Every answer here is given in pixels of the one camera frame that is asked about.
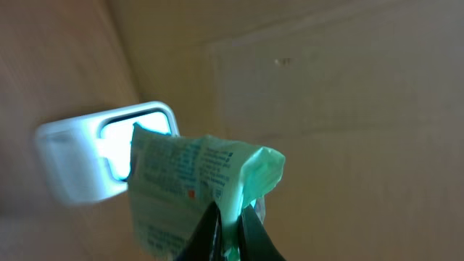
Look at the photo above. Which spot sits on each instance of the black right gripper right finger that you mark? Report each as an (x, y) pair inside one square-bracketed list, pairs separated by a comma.
[(254, 242)]

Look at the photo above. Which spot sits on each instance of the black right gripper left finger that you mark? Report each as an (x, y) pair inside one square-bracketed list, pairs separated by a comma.
[(205, 243)]

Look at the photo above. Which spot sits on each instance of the mint green snack pack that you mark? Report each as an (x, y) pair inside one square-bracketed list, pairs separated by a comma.
[(173, 179)]

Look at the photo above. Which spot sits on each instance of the white barcode scanner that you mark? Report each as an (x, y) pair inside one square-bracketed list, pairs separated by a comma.
[(87, 158)]

